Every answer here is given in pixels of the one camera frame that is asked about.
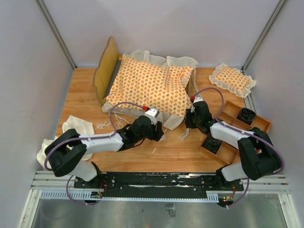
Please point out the wooden pet bed frame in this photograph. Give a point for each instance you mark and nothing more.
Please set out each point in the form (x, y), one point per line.
(107, 70)

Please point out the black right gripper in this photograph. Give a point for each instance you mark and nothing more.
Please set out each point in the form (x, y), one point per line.
(189, 113)

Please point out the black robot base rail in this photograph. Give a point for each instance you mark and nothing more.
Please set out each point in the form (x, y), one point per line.
(153, 186)

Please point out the dark rolled sock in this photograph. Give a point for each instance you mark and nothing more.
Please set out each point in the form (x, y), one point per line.
(246, 115)
(212, 144)

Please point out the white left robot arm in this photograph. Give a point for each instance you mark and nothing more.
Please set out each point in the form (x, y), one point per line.
(65, 155)

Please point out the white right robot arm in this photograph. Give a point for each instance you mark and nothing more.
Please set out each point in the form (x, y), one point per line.
(258, 157)

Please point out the duck print small pillow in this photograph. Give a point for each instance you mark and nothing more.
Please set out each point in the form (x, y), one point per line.
(233, 80)

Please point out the wooden compartment organizer box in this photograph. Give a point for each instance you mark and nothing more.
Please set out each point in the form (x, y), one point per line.
(230, 132)

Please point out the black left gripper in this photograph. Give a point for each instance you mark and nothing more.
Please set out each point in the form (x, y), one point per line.
(157, 132)

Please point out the duck print bed cover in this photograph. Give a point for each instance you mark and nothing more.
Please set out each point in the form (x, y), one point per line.
(147, 80)

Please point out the dark rolled sock upper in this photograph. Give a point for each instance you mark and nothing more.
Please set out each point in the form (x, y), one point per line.
(246, 115)

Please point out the dark rolled sock lower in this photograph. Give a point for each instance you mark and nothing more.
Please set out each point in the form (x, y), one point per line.
(212, 144)

